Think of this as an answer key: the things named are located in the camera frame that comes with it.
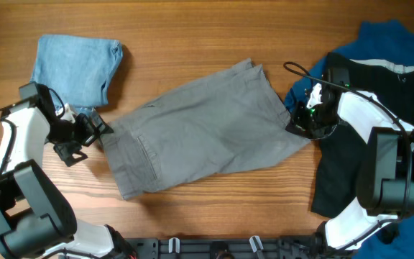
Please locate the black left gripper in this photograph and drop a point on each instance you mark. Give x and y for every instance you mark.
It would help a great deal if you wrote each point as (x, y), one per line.
(90, 134)

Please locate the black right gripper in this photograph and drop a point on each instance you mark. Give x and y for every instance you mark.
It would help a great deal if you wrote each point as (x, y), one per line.
(297, 125)

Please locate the grey shorts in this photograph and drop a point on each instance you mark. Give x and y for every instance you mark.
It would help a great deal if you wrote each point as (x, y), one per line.
(227, 122)

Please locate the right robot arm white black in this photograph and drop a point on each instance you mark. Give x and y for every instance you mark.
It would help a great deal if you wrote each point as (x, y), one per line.
(364, 116)

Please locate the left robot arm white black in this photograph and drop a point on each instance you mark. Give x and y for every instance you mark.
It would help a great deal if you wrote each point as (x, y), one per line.
(35, 218)

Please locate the folded light blue jeans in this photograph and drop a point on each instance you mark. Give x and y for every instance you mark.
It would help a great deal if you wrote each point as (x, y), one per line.
(78, 69)

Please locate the black garment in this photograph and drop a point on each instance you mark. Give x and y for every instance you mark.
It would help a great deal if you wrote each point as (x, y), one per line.
(365, 178)

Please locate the blue shirt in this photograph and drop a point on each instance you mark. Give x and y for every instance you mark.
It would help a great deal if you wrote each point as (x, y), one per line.
(388, 41)

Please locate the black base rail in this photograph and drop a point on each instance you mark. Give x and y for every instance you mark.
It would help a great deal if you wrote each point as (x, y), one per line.
(247, 248)

